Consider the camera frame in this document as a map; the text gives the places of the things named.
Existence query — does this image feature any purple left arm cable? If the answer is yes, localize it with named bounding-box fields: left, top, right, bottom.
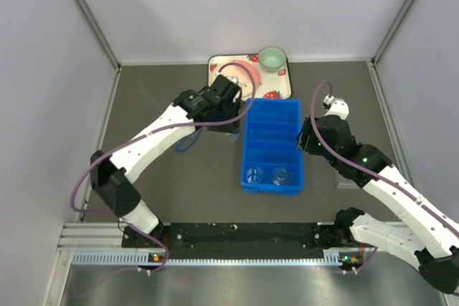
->
left=70, top=63, right=256, bottom=271

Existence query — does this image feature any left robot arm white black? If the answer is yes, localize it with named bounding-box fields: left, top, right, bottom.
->
left=90, top=75, right=242, bottom=247

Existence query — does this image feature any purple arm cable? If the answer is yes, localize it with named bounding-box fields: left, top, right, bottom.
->
left=70, top=63, right=256, bottom=271
left=308, top=80, right=459, bottom=274

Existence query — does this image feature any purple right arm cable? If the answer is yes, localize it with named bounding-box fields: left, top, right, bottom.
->
left=308, top=80, right=459, bottom=274

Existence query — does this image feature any grey slotted cable duct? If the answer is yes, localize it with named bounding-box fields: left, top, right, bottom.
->
left=71, top=251, right=344, bottom=267

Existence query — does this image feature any pink cream plate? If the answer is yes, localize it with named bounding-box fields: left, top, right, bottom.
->
left=208, top=59, right=261, bottom=100

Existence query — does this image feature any small clear glass dish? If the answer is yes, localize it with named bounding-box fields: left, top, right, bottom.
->
left=227, top=133, right=239, bottom=141

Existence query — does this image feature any clear test tube rack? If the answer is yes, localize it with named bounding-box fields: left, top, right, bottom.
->
left=335, top=171, right=359, bottom=189

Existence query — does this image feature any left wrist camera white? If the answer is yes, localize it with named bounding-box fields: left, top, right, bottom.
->
left=226, top=76, right=241, bottom=87

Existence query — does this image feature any blue plastic bin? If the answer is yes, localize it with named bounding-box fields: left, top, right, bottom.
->
left=240, top=98, right=304, bottom=196

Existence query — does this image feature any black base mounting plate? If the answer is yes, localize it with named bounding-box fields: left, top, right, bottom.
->
left=121, top=222, right=363, bottom=259

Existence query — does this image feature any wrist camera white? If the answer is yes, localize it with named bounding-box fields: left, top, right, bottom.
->
left=226, top=76, right=241, bottom=87
left=323, top=95, right=349, bottom=120

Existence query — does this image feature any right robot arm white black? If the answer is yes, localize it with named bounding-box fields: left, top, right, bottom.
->
left=297, top=115, right=458, bottom=295

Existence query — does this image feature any green ceramic bowl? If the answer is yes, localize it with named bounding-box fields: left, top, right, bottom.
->
left=258, top=47, right=287, bottom=72

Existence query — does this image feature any clear glass flask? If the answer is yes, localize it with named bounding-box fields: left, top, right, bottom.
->
left=271, top=167, right=295, bottom=186

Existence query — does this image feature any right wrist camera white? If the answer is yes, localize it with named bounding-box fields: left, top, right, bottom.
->
left=323, top=95, right=349, bottom=120

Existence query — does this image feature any strawberry pattern tray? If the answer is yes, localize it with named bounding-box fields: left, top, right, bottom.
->
left=208, top=54, right=291, bottom=100

